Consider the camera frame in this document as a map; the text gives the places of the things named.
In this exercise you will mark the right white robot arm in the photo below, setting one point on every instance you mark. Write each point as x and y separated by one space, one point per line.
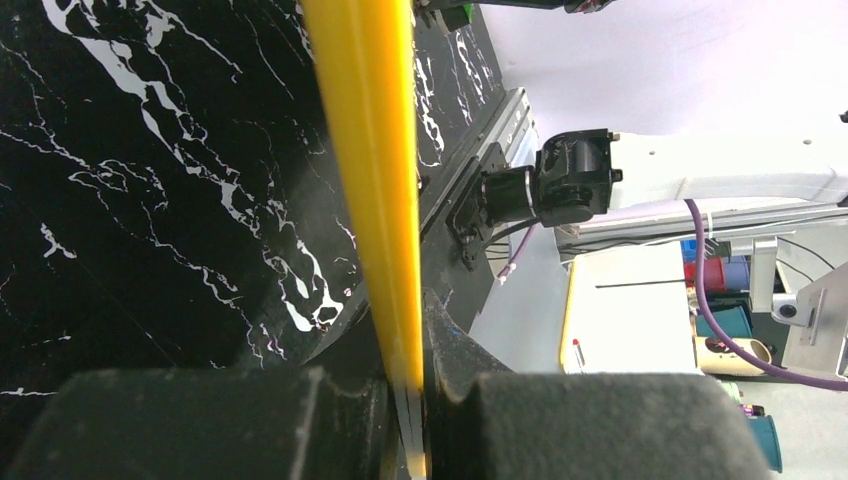
706 99

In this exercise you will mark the aluminium frame rail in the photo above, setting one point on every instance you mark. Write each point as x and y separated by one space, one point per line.
489 181

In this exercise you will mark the yellow-framed whiteboard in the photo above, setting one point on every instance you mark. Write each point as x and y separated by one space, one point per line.
363 54

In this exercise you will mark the spare whiteboard with marker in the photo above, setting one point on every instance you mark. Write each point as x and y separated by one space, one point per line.
627 311

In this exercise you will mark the teal cup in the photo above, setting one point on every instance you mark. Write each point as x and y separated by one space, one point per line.
765 432

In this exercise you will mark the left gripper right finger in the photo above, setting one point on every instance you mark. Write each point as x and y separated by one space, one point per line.
485 421

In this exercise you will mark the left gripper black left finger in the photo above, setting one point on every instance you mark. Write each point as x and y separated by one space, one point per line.
223 424

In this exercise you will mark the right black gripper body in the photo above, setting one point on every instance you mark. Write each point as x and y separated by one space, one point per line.
569 6

